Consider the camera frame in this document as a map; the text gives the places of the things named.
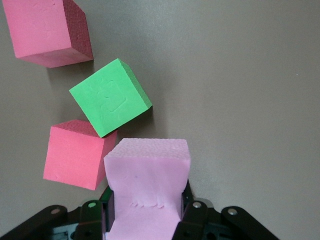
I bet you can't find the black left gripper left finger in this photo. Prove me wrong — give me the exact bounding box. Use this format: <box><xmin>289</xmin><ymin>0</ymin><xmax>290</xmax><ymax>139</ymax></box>
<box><xmin>74</xmin><ymin>186</ymin><xmax>116</xmax><ymax>240</ymax></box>

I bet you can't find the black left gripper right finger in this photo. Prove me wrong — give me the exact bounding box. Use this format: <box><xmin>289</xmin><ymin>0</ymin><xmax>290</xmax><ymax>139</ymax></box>
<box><xmin>173</xmin><ymin>178</ymin><xmax>211</xmax><ymax>240</ymax></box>

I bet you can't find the pink foam cube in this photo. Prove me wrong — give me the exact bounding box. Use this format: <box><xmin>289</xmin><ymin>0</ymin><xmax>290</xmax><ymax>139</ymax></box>
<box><xmin>102</xmin><ymin>137</ymin><xmax>192</xmax><ymax>240</ymax></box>

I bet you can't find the red foam cube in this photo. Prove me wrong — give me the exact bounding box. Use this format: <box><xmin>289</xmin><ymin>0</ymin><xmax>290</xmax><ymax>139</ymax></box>
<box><xmin>1</xmin><ymin>0</ymin><xmax>94</xmax><ymax>69</ymax></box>
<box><xmin>42</xmin><ymin>119</ymin><xmax>118</xmax><ymax>191</ymax></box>

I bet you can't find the green foam cube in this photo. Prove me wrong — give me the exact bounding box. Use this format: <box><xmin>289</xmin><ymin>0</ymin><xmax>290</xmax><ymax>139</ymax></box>
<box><xmin>69</xmin><ymin>58</ymin><xmax>153</xmax><ymax>139</ymax></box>

